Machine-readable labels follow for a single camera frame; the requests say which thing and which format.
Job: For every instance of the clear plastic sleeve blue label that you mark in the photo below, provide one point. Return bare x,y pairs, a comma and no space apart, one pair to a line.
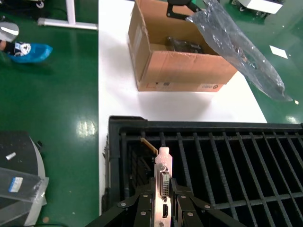
23,186

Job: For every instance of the graphics card with metal bracket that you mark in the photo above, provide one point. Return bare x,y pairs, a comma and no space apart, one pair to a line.
163,165

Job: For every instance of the bagged graphics card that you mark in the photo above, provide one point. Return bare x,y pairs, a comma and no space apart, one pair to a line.
184,45

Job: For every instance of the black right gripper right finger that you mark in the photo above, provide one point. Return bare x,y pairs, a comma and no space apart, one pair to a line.
187,210

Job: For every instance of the brown cardboard box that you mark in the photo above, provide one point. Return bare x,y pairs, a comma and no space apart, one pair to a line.
180,68

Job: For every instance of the white paper sheet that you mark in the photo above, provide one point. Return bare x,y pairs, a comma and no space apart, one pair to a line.
278,51

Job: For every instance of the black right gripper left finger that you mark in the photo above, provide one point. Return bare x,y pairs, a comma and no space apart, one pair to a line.
142,208

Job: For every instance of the white wheeled cart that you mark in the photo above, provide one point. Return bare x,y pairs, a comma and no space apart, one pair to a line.
260,6

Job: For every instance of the small silver foil piece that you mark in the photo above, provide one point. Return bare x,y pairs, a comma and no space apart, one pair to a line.
11,156

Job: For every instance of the blue shoe cover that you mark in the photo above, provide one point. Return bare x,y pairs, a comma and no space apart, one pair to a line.
33,53

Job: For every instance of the grey round floor object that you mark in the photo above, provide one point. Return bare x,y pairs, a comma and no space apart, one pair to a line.
9,30

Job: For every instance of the dark round robot base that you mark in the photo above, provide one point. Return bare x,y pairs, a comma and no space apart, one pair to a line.
21,146

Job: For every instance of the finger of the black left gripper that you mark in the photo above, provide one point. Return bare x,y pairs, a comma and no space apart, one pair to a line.
195,6
170,9

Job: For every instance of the translucent antistatic bag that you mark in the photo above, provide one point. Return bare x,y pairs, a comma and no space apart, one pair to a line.
236,42

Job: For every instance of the black slotted plastic container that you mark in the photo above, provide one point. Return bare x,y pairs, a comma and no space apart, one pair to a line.
236,127

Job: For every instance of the white table frame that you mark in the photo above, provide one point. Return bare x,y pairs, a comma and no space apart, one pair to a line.
71,14

